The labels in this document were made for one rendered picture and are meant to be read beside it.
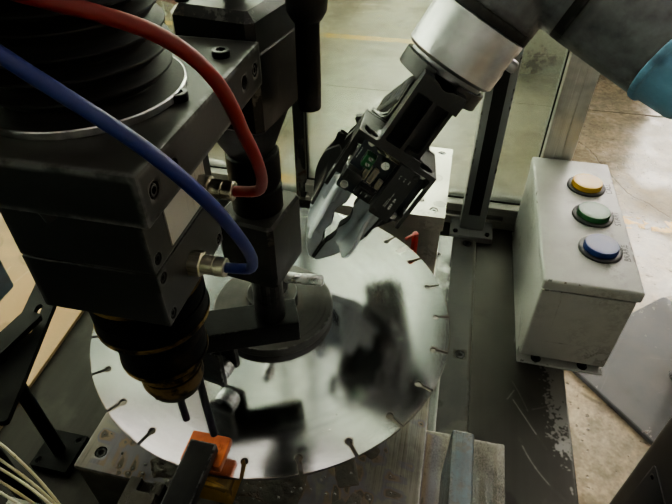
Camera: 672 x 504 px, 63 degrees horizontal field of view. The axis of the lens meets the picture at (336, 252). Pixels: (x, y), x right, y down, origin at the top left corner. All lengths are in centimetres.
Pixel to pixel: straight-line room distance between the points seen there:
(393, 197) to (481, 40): 13
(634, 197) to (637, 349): 90
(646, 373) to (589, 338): 113
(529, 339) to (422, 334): 26
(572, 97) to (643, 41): 45
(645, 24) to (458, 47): 11
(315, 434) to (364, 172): 21
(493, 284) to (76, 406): 60
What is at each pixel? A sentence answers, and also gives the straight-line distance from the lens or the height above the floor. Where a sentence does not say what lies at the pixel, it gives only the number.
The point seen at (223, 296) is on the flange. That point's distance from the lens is 53.
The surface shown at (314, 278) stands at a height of 100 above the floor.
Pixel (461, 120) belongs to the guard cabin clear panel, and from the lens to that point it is 89.
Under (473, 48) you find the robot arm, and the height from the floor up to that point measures 119.
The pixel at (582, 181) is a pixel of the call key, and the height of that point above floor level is 91.
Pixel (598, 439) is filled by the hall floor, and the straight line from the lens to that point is 169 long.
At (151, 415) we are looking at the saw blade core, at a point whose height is 95.
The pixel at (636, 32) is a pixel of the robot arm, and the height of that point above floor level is 121.
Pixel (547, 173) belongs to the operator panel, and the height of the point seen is 90.
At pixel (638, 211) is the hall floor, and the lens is 255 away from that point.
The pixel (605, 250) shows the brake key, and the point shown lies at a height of 91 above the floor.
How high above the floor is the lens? 133
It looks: 41 degrees down
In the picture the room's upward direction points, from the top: straight up
